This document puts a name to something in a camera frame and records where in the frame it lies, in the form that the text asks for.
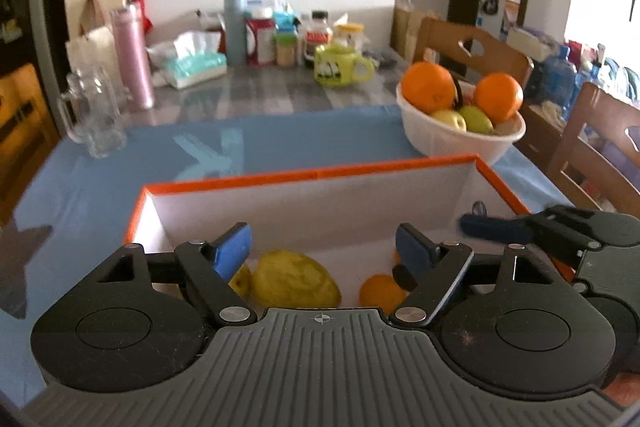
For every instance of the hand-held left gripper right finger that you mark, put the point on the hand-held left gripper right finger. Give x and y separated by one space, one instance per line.
412 252

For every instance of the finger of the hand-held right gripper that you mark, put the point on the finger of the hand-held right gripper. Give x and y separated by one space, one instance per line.
482 227

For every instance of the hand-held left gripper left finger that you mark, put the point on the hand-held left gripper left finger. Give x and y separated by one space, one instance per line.
234 252

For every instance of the small yellow fruit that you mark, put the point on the small yellow fruit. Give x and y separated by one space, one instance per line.
242 282

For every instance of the small tangerine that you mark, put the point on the small tangerine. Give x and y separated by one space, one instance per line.
377 292

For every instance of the large yellow-green pomelo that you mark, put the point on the large yellow-green pomelo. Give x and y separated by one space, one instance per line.
295 279

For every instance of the white plastic perforated basket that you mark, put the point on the white plastic perforated basket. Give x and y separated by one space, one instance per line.
450 142

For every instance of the orange cardboard box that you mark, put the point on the orange cardboard box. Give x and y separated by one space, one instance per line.
325 207

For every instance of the yellow apple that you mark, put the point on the yellow apple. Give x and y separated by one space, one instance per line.
450 121

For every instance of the red apple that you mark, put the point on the red apple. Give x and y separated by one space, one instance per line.
468 99

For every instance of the large orange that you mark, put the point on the large orange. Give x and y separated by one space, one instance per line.
499 97
427 87

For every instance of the wooden slatted chair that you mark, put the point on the wooden slatted chair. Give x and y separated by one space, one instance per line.
580 137

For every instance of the blue patterned tablecloth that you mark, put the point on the blue patterned tablecloth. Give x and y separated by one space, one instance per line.
100 187

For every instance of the blue water bottle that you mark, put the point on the blue water bottle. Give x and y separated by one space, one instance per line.
557 77

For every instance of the wooden chair with cutout back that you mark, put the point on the wooden chair with cutout back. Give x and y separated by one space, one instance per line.
500 54

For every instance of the teal tissue box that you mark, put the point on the teal tissue box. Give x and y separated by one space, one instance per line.
195 69

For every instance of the clear glass mug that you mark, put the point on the clear glass mug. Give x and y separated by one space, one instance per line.
97 117

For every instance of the green ceramic mug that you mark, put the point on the green ceramic mug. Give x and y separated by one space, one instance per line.
335 67

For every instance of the green lidded jar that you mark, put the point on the green lidded jar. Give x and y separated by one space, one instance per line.
286 52

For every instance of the brown paper bag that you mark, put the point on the brown paper bag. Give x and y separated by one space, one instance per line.
405 29

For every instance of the pink thermos bottle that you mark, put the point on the pink thermos bottle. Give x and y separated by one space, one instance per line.
132 57

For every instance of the grey tall bottle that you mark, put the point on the grey tall bottle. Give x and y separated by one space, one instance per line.
235 32

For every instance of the yellow lidded jar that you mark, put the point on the yellow lidded jar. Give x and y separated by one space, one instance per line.
348 34

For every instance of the teal lidded container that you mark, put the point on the teal lidded container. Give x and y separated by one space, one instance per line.
286 24

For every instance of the wooden chair with dark slot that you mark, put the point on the wooden chair with dark slot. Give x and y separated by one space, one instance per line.
25 147

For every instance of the beige paper bag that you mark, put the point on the beige paper bag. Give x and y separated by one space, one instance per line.
95 2

